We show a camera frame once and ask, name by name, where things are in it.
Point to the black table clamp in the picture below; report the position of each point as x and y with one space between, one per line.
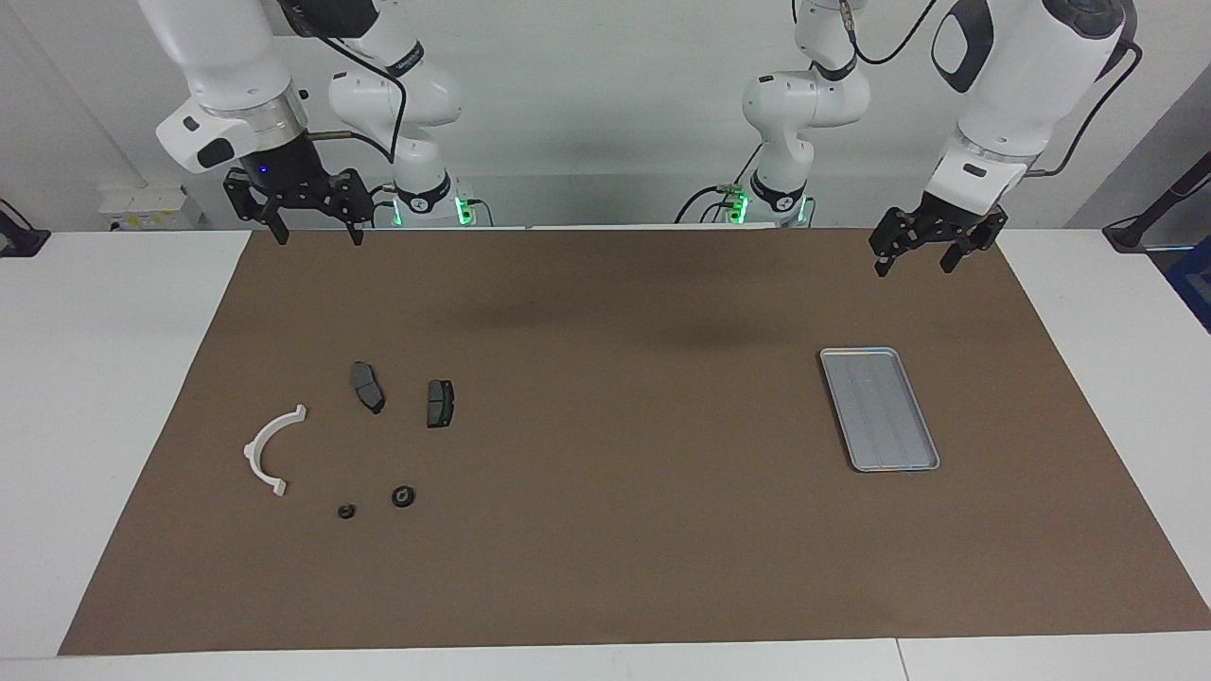
19 241

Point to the blue box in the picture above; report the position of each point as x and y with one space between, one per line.
1194 284

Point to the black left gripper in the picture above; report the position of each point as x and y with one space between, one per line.
956 219

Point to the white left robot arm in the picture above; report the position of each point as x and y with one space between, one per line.
1012 85

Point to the grey metal tray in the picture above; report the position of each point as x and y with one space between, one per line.
880 411

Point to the dark grey rectangular brake pad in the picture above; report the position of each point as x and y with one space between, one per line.
440 404

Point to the brown table mat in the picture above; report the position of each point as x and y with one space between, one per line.
605 530

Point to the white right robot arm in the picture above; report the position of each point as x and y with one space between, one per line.
227 57

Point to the dark grey curved brake pad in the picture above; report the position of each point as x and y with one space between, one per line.
365 383

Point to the white wall socket box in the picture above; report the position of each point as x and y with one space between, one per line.
142 203

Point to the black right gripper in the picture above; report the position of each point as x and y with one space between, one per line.
284 175

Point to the white curved plastic bracket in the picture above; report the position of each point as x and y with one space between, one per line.
254 454

